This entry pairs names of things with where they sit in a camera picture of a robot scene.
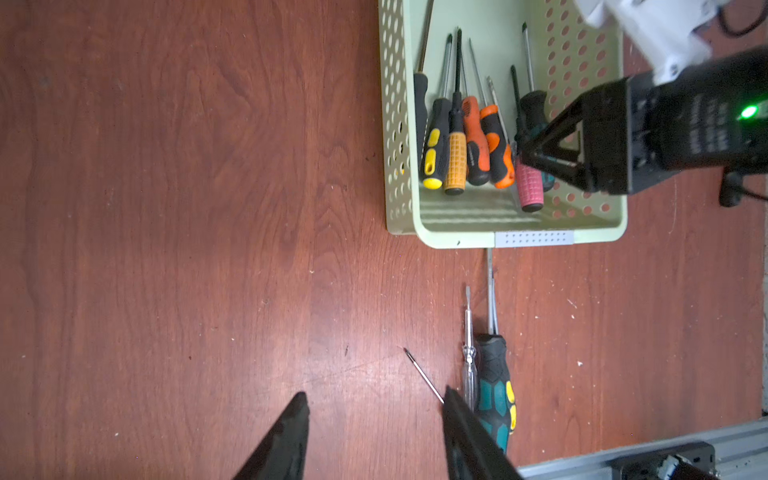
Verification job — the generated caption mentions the black yellow striped screwdriver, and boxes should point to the black yellow striped screwdriver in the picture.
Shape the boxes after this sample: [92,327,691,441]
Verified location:
[413,0,434,162]

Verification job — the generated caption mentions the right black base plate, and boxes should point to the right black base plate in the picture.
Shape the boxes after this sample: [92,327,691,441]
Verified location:
[609,441,719,480]

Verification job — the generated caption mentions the orange slim screwdriver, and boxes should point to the orange slim screwdriver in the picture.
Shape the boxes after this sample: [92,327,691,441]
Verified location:
[402,347,444,405]

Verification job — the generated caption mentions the black yellow dotted screwdriver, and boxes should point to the black yellow dotted screwdriver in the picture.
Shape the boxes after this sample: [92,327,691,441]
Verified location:
[488,279,517,435]

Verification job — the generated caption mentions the aluminium rail frame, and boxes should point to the aluminium rail frame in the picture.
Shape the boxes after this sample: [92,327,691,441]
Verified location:
[518,417,767,479]

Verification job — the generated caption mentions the green black large screwdriver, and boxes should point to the green black large screwdriver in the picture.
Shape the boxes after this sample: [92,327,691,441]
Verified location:
[475,248,511,454]

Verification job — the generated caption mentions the yellow handled screwdriver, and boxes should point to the yellow handled screwdriver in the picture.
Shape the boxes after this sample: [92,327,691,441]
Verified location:
[444,28,467,196]

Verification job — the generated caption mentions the clear small screwdriver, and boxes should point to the clear small screwdriver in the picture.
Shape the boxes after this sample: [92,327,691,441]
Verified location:
[462,285,478,412]

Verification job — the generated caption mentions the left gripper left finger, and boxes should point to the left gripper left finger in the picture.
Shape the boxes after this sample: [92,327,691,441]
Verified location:
[233,391,310,480]

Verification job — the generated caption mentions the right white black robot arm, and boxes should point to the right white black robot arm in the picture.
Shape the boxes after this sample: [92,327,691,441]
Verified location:
[521,46,767,208]

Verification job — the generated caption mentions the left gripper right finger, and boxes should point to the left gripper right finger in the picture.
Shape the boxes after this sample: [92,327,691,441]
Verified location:
[442,386,522,480]

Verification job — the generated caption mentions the black yellow small screwdriver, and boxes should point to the black yellow small screwdriver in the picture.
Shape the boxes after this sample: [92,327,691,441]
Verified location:
[421,34,454,190]

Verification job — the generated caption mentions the pink handled screwdriver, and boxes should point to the pink handled screwdriver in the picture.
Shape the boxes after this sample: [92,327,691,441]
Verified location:
[510,65,544,213]

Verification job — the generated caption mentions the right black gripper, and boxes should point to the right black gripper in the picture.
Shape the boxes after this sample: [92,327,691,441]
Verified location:
[521,76,660,195]

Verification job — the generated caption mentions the orange black curved screwdriver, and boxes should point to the orange black curved screwdriver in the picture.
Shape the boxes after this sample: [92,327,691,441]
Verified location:
[469,40,515,189]

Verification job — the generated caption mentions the light green plastic bin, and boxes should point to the light green plastic bin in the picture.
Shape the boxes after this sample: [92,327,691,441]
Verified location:
[378,1,628,249]

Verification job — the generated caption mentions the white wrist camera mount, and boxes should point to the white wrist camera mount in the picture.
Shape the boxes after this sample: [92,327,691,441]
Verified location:
[575,0,726,86]

